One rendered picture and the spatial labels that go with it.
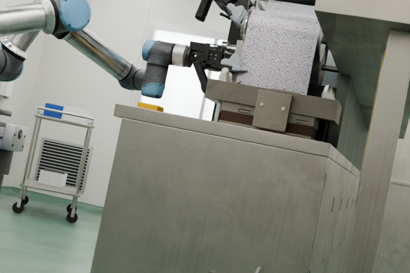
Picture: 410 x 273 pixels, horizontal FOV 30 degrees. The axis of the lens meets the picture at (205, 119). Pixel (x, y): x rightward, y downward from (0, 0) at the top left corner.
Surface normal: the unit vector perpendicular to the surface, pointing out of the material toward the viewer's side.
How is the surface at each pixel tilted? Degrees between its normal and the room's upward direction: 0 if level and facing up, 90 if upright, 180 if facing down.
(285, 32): 90
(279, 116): 90
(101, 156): 90
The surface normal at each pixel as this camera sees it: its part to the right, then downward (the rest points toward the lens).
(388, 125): -0.23, -0.10
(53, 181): 0.04, -0.04
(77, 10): 0.71, 0.06
